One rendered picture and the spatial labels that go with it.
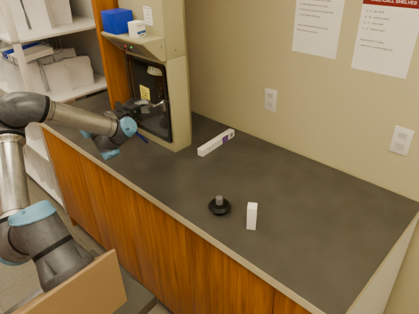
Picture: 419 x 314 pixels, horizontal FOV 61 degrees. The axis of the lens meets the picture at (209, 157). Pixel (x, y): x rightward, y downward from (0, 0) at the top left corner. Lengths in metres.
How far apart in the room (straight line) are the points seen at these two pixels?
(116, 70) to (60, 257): 1.12
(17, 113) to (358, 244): 1.22
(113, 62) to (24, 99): 0.72
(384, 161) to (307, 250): 0.57
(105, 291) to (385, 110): 1.20
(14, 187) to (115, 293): 0.46
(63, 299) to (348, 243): 0.93
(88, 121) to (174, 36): 0.54
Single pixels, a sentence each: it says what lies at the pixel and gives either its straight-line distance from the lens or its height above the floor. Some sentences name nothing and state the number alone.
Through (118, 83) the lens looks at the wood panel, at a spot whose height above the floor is 1.23.
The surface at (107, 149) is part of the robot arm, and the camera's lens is 1.53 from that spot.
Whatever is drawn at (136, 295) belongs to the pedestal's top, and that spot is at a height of 0.94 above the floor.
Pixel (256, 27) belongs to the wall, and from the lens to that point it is 1.80.
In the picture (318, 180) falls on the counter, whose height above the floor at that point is 0.94.
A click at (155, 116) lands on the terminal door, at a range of 1.81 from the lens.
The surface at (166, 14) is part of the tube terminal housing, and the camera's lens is 1.59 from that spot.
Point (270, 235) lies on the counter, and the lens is 1.35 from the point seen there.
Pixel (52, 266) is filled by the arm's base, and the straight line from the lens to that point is 1.07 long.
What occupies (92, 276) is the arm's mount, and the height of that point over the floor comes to 1.12.
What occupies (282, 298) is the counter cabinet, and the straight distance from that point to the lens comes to 1.31.
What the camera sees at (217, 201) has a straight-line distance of 1.39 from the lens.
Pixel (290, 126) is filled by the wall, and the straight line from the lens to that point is 1.82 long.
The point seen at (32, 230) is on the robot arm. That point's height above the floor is 1.22.
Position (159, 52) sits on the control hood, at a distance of 1.59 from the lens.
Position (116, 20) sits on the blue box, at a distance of 1.69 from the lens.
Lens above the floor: 1.87
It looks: 32 degrees down
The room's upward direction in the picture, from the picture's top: 2 degrees counter-clockwise
